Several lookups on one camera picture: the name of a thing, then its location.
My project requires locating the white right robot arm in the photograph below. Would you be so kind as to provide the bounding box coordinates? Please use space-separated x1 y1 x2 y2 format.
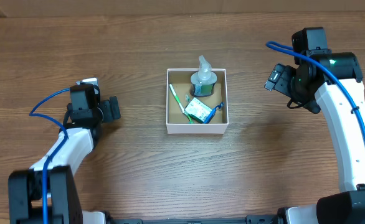
265 27 365 223

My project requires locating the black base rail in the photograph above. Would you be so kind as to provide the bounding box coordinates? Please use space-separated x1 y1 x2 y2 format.
106 215 284 224

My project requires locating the white cardboard box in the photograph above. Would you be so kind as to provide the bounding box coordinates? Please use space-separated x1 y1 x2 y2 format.
166 68 229 134

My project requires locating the clear soap pump bottle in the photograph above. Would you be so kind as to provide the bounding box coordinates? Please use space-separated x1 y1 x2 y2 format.
190 55 217 97

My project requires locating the green white floss packet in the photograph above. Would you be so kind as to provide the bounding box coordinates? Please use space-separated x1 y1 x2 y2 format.
185 98 212 123

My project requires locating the blue disposable razor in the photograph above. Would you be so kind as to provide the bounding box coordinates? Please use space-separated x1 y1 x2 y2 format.
204 102 224 124

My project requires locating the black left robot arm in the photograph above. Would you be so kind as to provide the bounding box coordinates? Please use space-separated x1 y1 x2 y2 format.
8 78 121 223

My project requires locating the blue left camera cable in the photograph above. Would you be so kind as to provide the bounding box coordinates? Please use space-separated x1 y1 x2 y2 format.
29 88 72 224

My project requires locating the green toothbrush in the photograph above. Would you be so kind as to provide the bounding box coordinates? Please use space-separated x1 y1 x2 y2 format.
169 84 194 124

